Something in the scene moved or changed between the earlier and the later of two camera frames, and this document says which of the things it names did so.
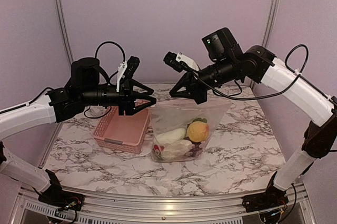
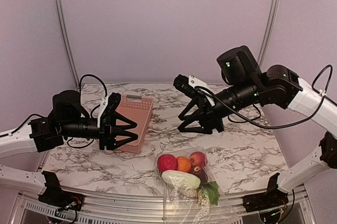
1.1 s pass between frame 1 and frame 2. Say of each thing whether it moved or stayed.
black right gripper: moved
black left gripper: moved
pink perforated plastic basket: stayed
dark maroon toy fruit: moved
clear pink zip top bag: moved
